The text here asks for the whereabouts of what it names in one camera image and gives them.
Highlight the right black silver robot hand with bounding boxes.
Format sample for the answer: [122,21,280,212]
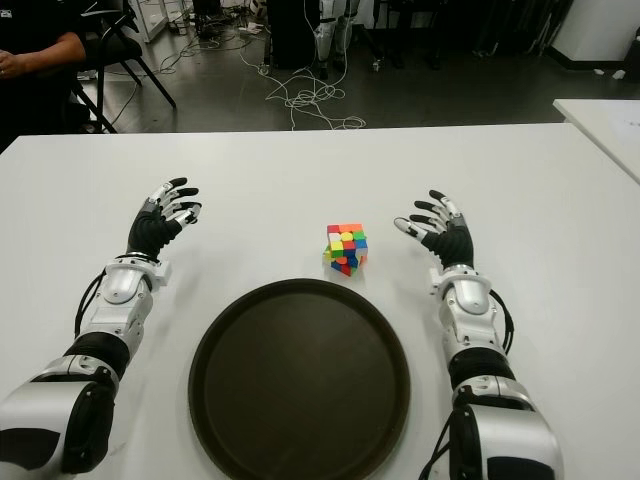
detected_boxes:
[393,189,476,269]

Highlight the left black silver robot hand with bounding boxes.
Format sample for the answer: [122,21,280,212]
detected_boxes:
[124,176,204,262]

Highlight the multicoloured Rubik's cube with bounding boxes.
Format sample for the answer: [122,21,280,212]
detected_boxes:
[322,222,370,277]

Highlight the dark brown round plate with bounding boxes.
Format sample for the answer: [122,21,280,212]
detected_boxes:
[188,278,412,480]

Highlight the black folding chair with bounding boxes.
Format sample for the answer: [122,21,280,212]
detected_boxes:
[74,0,177,134]

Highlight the white side table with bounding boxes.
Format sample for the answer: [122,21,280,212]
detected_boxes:
[552,98,640,184]

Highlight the white glass display cabinet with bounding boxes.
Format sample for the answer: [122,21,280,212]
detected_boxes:
[127,0,194,44]

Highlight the seated person in black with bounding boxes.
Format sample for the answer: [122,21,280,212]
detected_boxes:
[0,0,109,151]

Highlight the tall black cabinet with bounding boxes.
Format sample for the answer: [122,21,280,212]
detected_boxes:
[267,0,321,70]

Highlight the standing silver humanoid robot legs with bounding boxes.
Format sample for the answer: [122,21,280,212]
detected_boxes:
[313,0,357,76]

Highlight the white cabinet with black base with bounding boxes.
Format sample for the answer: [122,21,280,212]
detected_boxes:
[551,0,640,64]

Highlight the tangled white floor cable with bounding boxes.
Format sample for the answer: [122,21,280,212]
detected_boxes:
[239,29,369,132]

